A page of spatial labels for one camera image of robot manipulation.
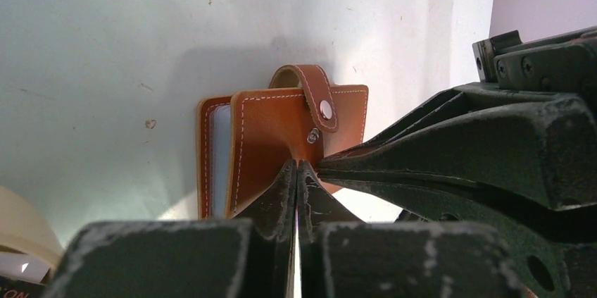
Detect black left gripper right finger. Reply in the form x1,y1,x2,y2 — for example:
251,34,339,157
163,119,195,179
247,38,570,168
297,161,527,297

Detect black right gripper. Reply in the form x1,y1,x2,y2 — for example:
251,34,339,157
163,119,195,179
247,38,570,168
319,27,596,211

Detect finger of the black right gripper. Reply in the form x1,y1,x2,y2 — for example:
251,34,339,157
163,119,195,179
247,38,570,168
326,176,596,297

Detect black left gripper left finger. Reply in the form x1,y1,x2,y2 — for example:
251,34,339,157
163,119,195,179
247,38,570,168
43,160,297,297

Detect brown leather card holder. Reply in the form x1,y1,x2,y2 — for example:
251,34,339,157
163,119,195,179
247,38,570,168
196,64,369,219

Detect beige plastic card tray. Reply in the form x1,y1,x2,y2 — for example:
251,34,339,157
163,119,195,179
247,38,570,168
1,187,63,283

